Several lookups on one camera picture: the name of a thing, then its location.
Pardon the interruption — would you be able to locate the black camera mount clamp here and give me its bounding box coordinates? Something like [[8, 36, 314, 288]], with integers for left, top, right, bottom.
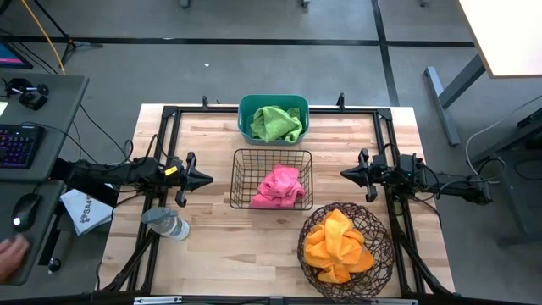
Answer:
[[3, 77, 51, 112]]

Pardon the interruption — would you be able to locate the green microfiber towel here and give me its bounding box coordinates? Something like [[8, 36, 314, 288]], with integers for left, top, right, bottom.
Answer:
[[284, 107, 304, 144], [249, 105, 297, 143]]

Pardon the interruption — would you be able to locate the white cable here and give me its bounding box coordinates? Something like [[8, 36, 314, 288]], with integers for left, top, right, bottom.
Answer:
[[464, 95, 542, 177]]

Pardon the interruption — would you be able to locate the black computer mouse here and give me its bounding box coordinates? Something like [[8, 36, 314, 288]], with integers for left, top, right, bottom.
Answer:
[[11, 192, 42, 233]]

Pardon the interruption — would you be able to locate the dark grey side desk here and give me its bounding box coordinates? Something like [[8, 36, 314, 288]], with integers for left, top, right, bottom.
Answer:
[[0, 180, 67, 286]]

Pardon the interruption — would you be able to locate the round dark wire basket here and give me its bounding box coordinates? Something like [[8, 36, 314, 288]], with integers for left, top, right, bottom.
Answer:
[[296, 202, 395, 304]]

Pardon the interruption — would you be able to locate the orange microfiber towel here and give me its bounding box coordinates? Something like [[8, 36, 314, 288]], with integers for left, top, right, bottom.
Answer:
[[302, 228, 377, 285], [312, 208, 366, 266]]

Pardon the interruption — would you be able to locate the computer monitor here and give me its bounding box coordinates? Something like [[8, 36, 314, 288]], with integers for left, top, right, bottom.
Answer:
[[0, 41, 34, 70]]

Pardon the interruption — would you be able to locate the yellow cable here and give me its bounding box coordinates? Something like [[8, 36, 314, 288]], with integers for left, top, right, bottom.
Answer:
[[19, 0, 67, 75]]

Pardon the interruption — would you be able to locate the silver metal bracket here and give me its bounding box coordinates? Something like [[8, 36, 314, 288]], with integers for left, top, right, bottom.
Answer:
[[133, 295, 183, 305]]

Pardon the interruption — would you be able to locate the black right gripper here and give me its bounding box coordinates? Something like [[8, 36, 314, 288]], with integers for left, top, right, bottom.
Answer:
[[340, 147, 388, 204]]

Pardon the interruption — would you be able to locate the grey table leg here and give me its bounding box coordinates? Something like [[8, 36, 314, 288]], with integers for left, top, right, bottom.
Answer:
[[424, 53, 487, 147]]

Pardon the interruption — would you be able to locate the white printed paper bag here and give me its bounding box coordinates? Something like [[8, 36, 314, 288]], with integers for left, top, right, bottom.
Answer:
[[59, 188, 114, 236]]

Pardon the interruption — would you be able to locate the person's hand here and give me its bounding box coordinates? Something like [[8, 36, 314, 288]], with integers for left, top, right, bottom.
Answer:
[[0, 234, 31, 284]]

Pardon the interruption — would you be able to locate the teal plastic basket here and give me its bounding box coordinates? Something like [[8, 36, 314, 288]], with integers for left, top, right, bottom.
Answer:
[[236, 93, 311, 147]]

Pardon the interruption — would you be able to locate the pink microfiber towel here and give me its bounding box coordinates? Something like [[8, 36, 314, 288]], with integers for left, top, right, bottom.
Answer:
[[257, 164, 302, 196], [248, 181, 307, 209]]

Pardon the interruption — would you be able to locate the black tripod stand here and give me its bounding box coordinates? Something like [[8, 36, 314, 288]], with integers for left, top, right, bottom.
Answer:
[[32, 0, 104, 67]]

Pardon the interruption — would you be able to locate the black backlit keyboard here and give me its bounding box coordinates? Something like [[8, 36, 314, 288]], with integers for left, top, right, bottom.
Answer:
[[0, 124, 46, 169]]

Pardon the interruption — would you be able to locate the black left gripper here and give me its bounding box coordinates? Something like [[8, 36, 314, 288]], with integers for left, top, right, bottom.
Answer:
[[174, 151, 214, 208]]

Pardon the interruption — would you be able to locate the white table top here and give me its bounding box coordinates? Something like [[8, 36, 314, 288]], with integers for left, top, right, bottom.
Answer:
[[456, 0, 542, 80]]

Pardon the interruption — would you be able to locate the black wire basket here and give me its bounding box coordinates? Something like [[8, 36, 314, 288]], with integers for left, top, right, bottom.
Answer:
[[229, 147, 314, 211]]

